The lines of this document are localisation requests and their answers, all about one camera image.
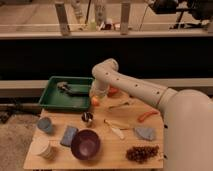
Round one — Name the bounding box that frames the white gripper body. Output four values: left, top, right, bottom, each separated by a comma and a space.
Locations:
90, 80, 109, 98

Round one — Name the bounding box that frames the yellow red apple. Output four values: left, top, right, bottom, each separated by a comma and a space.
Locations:
91, 96, 100, 106

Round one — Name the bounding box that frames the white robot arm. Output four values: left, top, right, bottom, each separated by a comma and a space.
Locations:
91, 58, 213, 171

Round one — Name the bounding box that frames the red orange bowl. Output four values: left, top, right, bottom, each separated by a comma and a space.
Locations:
107, 86, 119, 97

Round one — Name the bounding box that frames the purple bowl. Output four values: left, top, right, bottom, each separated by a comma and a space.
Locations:
71, 129, 101, 160

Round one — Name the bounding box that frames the small metal cup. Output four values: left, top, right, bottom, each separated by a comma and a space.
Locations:
81, 112, 93, 127

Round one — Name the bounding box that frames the grey tool in tray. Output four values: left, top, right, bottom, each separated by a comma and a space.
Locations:
57, 82, 89, 97

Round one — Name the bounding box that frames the green plastic tray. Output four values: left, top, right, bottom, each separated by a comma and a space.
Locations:
39, 76, 93, 112

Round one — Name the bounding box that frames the wooden spoon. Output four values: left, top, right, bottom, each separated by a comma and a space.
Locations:
104, 119, 131, 130

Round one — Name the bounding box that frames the orange carrot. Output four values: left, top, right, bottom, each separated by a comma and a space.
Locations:
137, 111, 158, 123

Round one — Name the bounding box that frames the blue sponge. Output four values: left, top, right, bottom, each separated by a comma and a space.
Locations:
60, 126, 78, 147

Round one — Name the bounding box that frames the blue small cup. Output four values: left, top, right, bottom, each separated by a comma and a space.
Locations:
37, 117, 53, 134

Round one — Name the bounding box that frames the blue grey cloth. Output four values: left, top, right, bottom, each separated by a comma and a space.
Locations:
134, 127, 156, 141

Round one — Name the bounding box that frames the dark grape bunch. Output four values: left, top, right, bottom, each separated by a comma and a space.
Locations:
126, 146, 159, 163

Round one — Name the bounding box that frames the black camera on stand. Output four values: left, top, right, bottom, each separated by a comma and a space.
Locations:
148, 0, 213, 29

